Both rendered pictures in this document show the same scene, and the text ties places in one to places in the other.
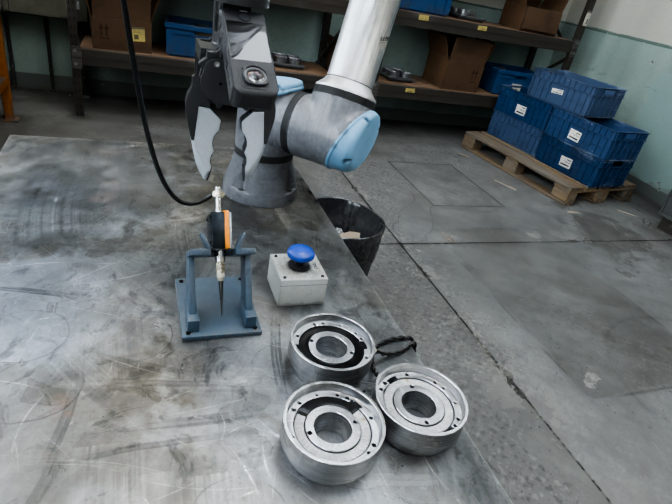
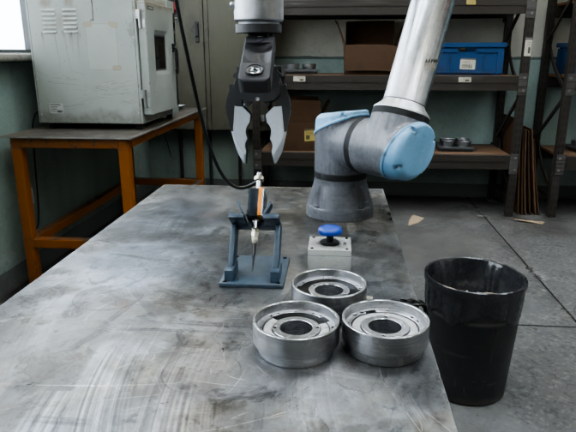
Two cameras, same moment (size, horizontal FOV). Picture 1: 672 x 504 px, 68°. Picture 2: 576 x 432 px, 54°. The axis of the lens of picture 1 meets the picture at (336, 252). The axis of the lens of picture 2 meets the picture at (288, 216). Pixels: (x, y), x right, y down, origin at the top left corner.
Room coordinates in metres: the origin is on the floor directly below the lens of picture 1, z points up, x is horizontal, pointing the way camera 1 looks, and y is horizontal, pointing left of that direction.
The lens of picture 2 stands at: (-0.19, -0.33, 1.15)
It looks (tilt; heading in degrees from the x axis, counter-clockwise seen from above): 16 degrees down; 30
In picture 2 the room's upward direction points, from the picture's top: straight up
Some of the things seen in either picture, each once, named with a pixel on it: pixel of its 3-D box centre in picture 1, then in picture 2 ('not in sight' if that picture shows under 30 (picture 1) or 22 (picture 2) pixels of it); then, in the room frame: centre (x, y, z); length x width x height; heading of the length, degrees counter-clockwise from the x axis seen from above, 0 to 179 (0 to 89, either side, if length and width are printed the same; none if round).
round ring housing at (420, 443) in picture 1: (417, 409); (384, 332); (0.41, -0.13, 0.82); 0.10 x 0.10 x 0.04
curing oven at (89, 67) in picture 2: not in sight; (116, 62); (2.07, 2.03, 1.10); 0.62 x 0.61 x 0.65; 25
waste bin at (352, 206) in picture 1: (331, 264); (469, 331); (1.68, 0.01, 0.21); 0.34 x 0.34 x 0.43
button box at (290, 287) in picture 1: (296, 275); (329, 254); (0.62, 0.05, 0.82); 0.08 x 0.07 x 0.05; 25
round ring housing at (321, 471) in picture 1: (331, 432); (296, 333); (0.35, -0.03, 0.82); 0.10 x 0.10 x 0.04
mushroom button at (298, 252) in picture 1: (299, 263); (329, 240); (0.62, 0.05, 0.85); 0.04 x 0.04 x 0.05
